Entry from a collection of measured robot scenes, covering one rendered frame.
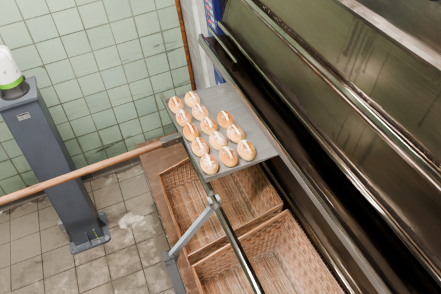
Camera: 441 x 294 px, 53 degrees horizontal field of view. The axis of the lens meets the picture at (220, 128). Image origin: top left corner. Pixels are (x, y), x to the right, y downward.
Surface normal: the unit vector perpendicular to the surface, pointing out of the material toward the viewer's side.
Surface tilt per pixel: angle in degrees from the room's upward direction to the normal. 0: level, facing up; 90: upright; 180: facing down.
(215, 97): 0
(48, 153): 90
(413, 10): 90
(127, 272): 0
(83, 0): 90
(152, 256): 0
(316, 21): 70
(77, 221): 90
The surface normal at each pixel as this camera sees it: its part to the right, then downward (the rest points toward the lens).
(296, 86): -0.91, 0.04
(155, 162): -0.11, -0.75
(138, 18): 0.36, 0.59
